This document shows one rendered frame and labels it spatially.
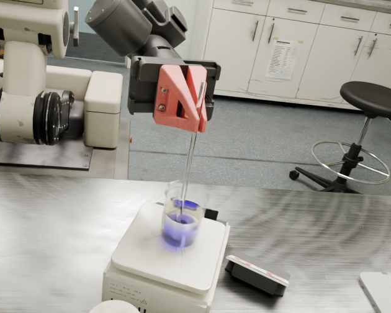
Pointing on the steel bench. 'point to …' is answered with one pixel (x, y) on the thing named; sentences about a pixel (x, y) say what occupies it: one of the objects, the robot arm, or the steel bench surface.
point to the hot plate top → (139, 250)
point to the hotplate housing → (156, 291)
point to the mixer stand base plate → (384, 290)
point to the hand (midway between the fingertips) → (197, 122)
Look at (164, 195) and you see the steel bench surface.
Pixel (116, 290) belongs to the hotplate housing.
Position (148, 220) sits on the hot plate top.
